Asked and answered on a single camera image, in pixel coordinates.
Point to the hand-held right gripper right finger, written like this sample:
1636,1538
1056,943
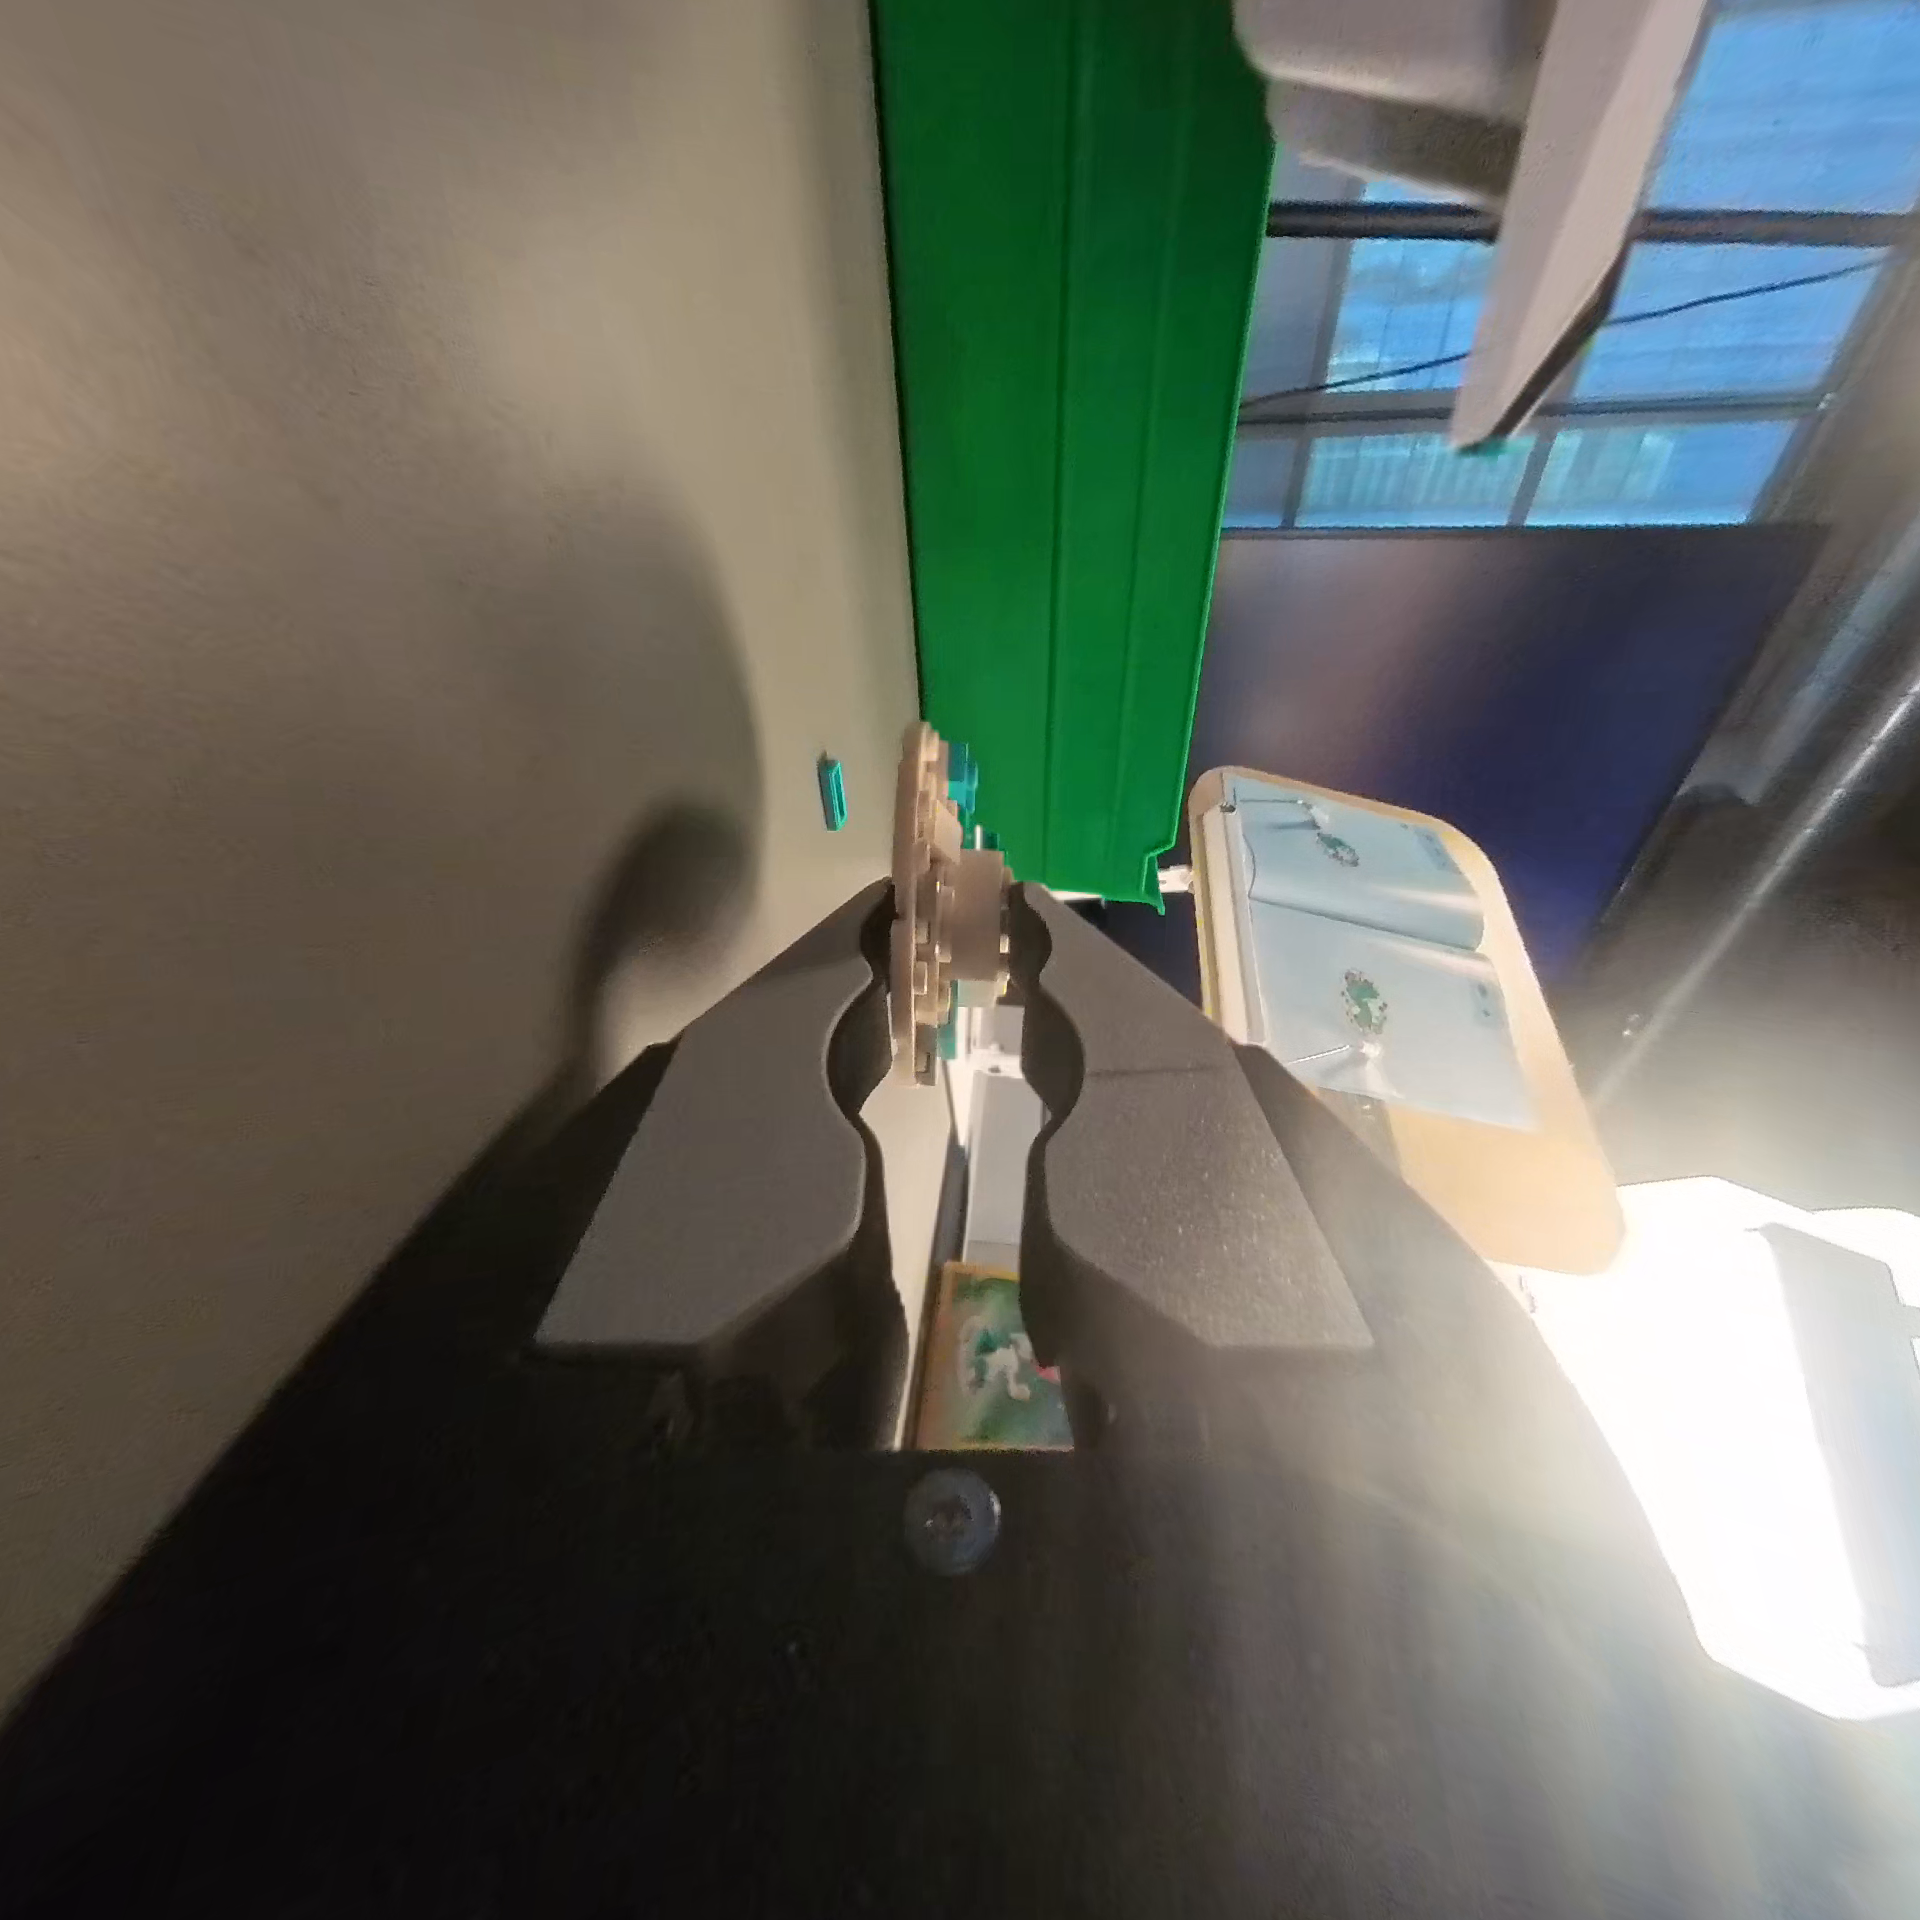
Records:
1198,1217

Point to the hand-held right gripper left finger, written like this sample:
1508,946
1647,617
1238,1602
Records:
707,1201

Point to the round white lego assembly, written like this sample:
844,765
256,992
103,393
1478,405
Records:
921,899

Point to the colourful lego box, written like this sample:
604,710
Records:
989,1351

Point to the large window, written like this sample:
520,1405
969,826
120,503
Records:
1755,134

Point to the green plastic bin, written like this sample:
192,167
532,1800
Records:
1048,452

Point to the small teal lego plate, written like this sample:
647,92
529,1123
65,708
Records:
831,791

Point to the grey metal pipe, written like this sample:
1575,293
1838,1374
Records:
1800,839

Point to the wooden book stand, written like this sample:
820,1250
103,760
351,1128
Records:
1499,1185

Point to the white rounded box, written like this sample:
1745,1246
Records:
1726,1424

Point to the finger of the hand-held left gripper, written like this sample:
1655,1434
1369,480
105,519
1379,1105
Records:
1394,76
1592,153

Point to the black tripod pole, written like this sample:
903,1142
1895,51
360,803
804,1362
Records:
1770,228

